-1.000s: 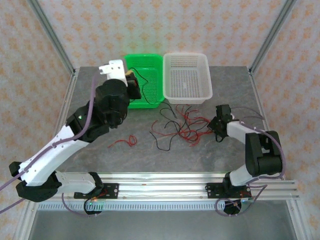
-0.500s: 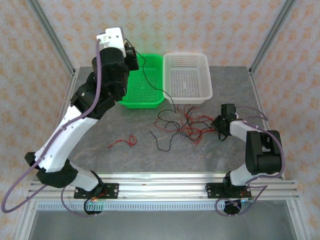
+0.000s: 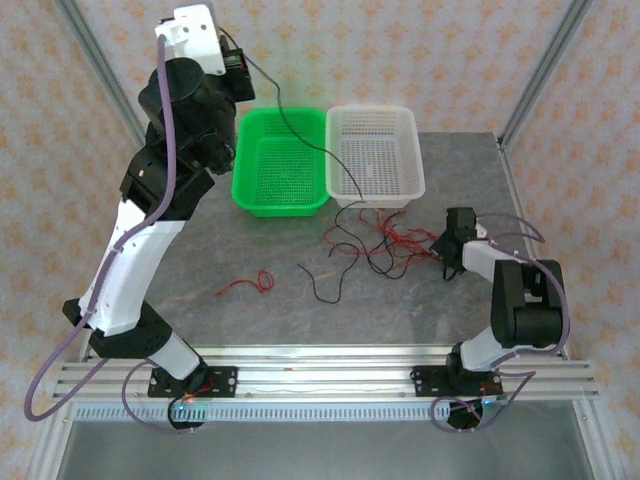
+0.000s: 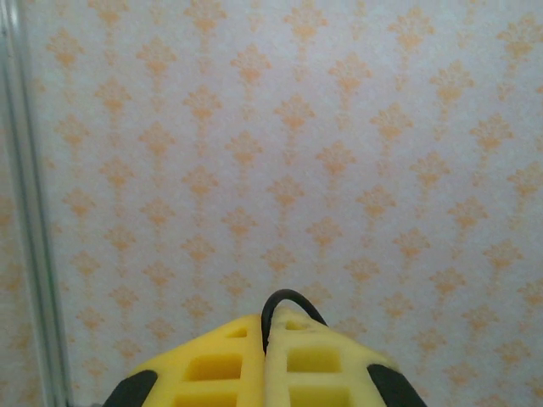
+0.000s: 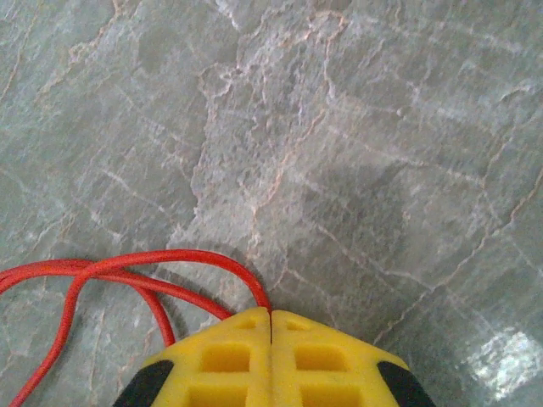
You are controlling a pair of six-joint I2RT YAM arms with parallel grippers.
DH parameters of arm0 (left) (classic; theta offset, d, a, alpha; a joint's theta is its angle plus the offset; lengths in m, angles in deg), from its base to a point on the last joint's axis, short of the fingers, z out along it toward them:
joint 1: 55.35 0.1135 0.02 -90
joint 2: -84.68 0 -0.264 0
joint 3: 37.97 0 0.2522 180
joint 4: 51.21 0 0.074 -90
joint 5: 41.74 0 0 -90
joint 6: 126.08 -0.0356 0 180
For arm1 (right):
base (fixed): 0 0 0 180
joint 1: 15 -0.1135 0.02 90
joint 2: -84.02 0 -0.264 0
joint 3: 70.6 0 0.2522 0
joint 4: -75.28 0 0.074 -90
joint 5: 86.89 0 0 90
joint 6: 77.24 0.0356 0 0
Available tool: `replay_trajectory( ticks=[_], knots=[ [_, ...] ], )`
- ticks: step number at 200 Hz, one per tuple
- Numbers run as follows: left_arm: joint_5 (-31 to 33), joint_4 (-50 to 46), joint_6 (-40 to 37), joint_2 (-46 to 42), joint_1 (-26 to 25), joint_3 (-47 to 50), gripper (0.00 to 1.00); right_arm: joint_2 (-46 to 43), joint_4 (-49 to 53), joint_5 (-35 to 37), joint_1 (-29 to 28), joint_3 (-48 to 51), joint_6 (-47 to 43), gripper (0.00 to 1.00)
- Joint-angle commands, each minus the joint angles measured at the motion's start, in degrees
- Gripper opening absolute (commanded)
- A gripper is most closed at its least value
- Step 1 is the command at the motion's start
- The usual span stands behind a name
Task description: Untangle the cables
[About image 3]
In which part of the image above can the aluminium frame post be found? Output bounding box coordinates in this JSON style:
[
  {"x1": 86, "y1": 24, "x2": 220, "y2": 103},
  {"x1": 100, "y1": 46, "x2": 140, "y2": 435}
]
[
  {"x1": 53, "y1": 0, "x2": 154, "y2": 151},
  {"x1": 497, "y1": 0, "x2": 596, "y2": 151}
]

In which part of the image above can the aluminium frame leg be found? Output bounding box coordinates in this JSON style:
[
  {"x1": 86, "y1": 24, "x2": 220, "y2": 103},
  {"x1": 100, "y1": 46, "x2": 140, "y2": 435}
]
[
  {"x1": 27, "y1": 402, "x2": 76, "y2": 480},
  {"x1": 572, "y1": 399, "x2": 619, "y2": 480}
]

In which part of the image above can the thin black cable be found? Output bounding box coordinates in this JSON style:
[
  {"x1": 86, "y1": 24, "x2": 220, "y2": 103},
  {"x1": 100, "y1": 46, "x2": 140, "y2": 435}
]
[
  {"x1": 297, "y1": 242, "x2": 363, "y2": 305},
  {"x1": 218, "y1": 26, "x2": 374, "y2": 261},
  {"x1": 364, "y1": 212, "x2": 409, "y2": 280}
]

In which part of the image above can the green plastic mesh basket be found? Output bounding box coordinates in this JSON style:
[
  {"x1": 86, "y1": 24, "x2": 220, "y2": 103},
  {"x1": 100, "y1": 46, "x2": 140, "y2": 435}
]
[{"x1": 230, "y1": 106, "x2": 331, "y2": 219}]

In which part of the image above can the aluminium table side rail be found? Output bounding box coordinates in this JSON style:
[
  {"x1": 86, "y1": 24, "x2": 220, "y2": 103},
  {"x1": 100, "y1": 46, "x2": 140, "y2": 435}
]
[{"x1": 497, "y1": 137, "x2": 572, "y2": 362}]

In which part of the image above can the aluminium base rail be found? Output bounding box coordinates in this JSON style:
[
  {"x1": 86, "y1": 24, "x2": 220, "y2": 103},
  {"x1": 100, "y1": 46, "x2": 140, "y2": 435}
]
[{"x1": 52, "y1": 343, "x2": 600, "y2": 404}]

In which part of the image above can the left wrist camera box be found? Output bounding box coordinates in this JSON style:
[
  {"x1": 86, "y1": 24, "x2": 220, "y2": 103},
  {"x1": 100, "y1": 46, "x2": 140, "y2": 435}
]
[{"x1": 153, "y1": 3, "x2": 225, "y2": 77}]

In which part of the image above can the black round cable port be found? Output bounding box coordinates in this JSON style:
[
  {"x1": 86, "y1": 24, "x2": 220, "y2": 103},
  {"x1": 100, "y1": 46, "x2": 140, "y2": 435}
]
[
  {"x1": 446, "y1": 398, "x2": 485, "y2": 432},
  {"x1": 167, "y1": 397, "x2": 207, "y2": 432}
]

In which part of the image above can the white plastic mesh basket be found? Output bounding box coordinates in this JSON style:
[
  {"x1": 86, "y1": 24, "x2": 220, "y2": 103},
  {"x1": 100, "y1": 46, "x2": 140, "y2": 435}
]
[{"x1": 324, "y1": 104, "x2": 427, "y2": 210}]

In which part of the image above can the grey metal lower shelf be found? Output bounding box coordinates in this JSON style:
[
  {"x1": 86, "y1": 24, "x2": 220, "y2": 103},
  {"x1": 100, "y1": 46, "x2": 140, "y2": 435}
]
[{"x1": 49, "y1": 419, "x2": 601, "y2": 480}]

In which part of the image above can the slotted grey cable duct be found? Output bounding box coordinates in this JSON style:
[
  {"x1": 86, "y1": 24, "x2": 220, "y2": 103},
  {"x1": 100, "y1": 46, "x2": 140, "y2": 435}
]
[{"x1": 73, "y1": 402, "x2": 506, "y2": 424}]

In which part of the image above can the thin red cable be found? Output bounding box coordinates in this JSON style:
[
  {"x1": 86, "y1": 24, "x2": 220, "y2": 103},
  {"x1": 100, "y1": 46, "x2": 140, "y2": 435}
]
[
  {"x1": 214, "y1": 269, "x2": 276, "y2": 297},
  {"x1": 359, "y1": 209, "x2": 442, "y2": 262},
  {"x1": 324, "y1": 208, "x2": 442, "y2": 279}
]

